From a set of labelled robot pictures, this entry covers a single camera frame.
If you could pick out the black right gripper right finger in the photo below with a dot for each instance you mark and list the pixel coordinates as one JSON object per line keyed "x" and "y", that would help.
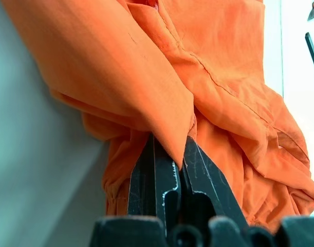
{"x": 205, "y": 187}

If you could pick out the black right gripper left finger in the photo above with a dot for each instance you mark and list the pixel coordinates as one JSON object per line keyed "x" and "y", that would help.
{"x": 151, "y": 185}

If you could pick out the orange shirt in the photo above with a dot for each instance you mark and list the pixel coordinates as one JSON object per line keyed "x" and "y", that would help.
{"x": 218, "y": 77}

